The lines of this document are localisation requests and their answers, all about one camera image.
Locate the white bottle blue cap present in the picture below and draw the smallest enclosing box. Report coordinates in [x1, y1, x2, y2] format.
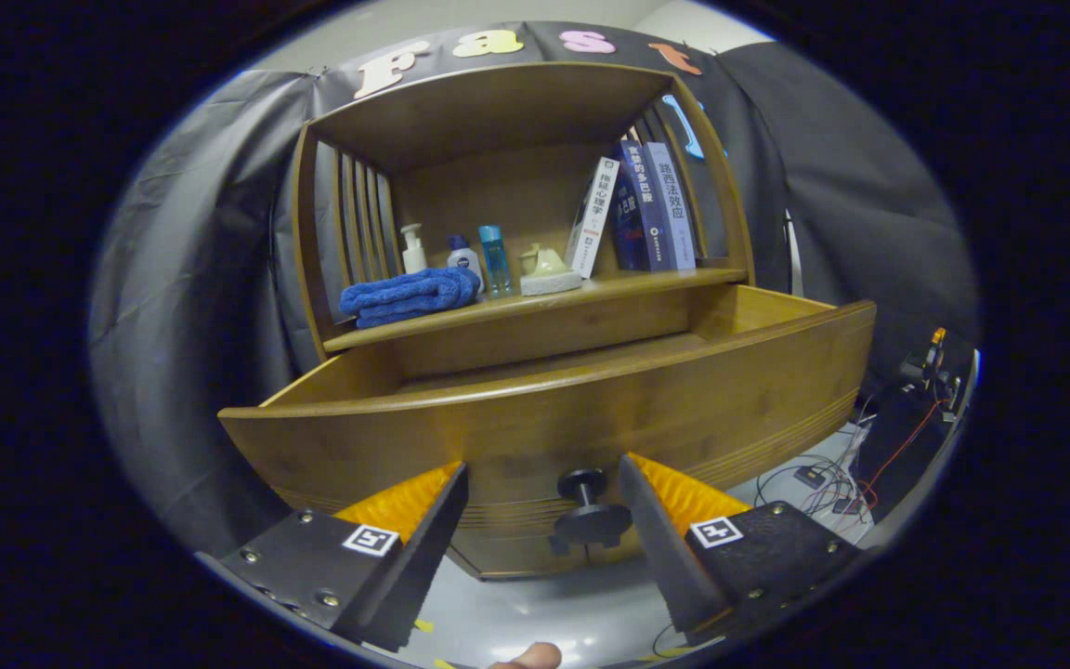
[446, 234, 485, 289]

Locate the light blue book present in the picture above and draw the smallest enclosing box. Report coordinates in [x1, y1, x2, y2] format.
[644, 141, 698, 271]

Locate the white book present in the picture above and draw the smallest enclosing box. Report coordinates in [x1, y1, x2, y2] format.
[563, 156, 621, 280]

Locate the wooden countertop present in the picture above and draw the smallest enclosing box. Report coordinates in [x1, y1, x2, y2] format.
[321, 265, 748, 354]

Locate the wooden cabinet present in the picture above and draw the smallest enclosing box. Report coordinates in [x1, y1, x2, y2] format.
[289, 60, 757, 582]

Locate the orange black tool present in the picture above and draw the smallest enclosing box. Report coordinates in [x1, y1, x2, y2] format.
[902, 327, 949, 391]

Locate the blue folded towel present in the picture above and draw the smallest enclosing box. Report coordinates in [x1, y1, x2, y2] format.
[340, 267, 482, 330]

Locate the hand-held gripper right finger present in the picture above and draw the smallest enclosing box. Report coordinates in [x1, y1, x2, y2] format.
[617, 453, 863, 647]

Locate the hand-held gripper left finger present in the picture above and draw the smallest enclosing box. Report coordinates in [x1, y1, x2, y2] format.
[219, 462, 471, 653]

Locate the black low platform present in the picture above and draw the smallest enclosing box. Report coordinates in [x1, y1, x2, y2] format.
[855, 372, 963, 521]

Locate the clear blue bottle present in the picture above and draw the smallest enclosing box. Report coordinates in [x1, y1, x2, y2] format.
[478, 224, 515, 298]

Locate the white pump bottle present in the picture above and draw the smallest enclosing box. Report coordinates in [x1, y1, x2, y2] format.
[399, 223, 428, 276]

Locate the black light stand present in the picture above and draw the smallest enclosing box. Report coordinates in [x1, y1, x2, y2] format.
[781, 209, 805, 298]

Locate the dark blue book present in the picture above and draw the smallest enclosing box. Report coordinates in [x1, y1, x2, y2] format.
[609, 139, 675, 273]

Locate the black backdrop cloth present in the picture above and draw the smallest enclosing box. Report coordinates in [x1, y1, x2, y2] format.
[87, 20, 980, 558]

